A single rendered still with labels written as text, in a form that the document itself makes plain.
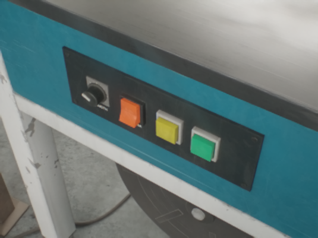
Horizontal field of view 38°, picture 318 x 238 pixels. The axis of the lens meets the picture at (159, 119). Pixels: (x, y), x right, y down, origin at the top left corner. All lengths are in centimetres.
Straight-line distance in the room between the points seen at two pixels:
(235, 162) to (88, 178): 81
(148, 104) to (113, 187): 75
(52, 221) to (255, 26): 64
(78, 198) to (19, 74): 62
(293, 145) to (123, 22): 20
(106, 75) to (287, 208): 24
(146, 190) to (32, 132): 31
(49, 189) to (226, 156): 48
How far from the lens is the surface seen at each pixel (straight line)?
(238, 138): 46
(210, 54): 44
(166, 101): 48
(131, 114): 52
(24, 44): 61
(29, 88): 67
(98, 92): 54
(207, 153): 48
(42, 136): 81
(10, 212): 123
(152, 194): 99
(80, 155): 132
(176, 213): 99
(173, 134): 49
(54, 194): 93
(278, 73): 43
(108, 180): 126
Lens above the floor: 101
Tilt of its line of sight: 46 degrees down
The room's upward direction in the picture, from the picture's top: straight up
